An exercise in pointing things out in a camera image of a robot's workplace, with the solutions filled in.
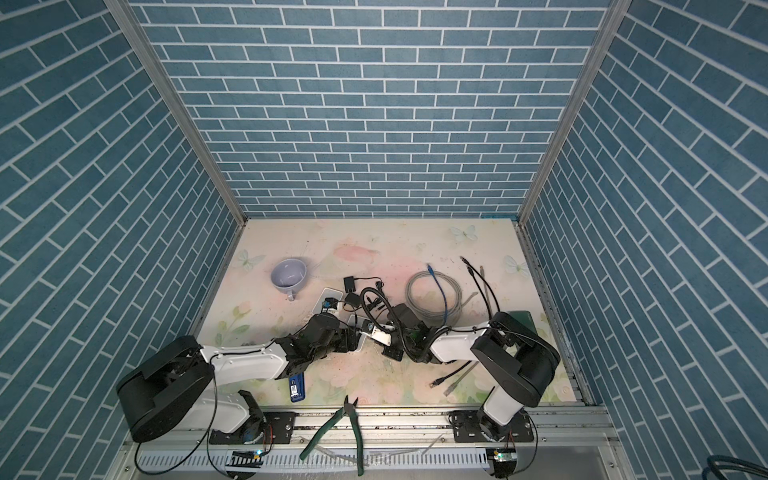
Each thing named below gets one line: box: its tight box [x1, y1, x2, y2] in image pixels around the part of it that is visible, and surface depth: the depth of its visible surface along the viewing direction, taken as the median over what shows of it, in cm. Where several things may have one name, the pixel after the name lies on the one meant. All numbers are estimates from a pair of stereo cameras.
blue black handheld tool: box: [289, 371, 306, 403], surface depth 79 cm
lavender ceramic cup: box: [270, 258, 307, 301], surface depth 100 cm
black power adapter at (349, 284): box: [343, 276, 356, 293], surface depth 101 cm
